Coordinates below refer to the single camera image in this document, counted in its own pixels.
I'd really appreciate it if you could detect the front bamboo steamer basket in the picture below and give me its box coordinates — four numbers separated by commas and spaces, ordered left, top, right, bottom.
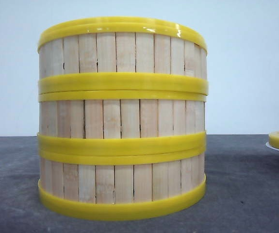
38, 154, 206, 221

